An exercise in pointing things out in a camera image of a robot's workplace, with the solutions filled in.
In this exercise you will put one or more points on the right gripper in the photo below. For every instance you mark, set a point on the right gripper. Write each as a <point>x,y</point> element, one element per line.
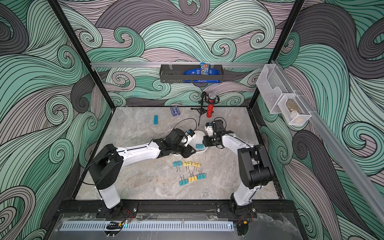
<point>208,141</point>

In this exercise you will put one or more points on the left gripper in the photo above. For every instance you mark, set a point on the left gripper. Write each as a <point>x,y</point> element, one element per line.
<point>188,149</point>

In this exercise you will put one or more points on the yellow binder clip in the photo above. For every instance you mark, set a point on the yellow binder clip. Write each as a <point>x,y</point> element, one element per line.
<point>187,165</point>
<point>196,165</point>
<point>192,178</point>

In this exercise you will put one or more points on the teal binder clip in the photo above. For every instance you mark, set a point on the teal binder clip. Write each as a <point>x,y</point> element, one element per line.
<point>183,181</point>
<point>200,147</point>
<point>201,175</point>
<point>177,165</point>

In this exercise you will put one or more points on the white plastic storage box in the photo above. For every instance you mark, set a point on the white plastic storage box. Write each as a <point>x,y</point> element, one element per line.
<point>199,141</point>

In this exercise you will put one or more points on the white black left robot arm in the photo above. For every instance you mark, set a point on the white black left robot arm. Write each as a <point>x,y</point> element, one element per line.
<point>106,165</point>

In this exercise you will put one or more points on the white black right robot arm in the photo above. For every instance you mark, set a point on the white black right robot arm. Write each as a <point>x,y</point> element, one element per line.
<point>255,167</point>

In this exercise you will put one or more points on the blue card box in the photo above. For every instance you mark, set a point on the blue card box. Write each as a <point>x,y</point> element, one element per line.
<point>175,111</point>

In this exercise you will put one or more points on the red glitter microphone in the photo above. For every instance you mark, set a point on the red glitter microphone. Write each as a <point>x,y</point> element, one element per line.
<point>212,99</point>

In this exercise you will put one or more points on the black microphone tripod stand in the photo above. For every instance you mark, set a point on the black microphone tripod stand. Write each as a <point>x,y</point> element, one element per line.
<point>201,109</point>

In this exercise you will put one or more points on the blue package in shelf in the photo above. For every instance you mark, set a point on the blue package in shelf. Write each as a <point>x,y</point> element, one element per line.
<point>205,75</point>

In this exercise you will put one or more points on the aluminium wall rail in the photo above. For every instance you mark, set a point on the aluminium wall rail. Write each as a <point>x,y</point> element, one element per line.
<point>362,182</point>
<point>136,64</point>

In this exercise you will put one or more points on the clear plastic wall bin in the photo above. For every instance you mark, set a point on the clear plastic wall bin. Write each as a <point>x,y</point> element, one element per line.
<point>273,85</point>

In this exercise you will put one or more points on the black wall shelf basket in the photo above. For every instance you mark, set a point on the black wall shelf basket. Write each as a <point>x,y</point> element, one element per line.
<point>175,74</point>

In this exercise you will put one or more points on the small clear wall bin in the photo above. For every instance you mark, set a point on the small clear wall bin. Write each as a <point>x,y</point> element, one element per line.
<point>293,110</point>

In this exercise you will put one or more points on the black corner frame post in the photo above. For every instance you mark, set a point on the black corner frame post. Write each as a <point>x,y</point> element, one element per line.
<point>284,14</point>

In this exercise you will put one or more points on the right aluminium wall rail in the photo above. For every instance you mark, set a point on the right aluminium wall rail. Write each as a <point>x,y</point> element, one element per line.
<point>362,182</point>

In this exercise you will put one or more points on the black left corner post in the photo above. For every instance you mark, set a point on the black left corner post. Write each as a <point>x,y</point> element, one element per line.
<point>78,47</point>

